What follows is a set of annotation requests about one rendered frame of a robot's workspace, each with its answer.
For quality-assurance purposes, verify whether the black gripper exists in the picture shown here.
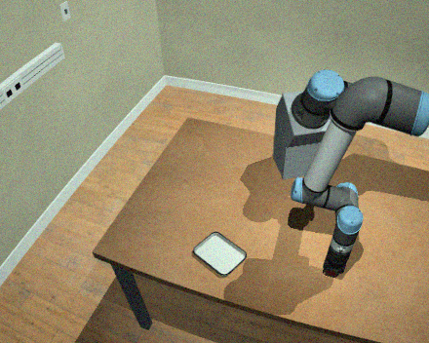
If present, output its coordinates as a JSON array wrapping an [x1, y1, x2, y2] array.
[[323, 237, 355, 275]]

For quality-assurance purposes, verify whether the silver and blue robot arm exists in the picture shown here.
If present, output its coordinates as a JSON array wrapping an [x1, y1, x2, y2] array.
[[291, 69, 429, 247]]

